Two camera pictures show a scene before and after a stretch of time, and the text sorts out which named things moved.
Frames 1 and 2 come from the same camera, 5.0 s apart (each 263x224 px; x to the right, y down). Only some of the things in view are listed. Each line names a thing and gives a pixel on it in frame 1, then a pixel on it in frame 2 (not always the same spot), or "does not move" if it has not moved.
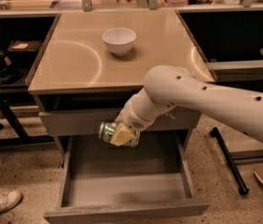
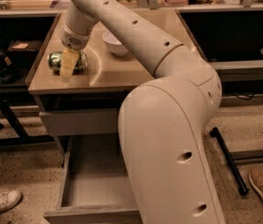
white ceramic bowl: [119, 40] does not move
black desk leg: [214, 133] does not move
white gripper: [131, 118] → [73, 39]
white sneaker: [0, 203] does not move
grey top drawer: [89, 121] does not move
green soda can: [106, 131] → [55, 62]
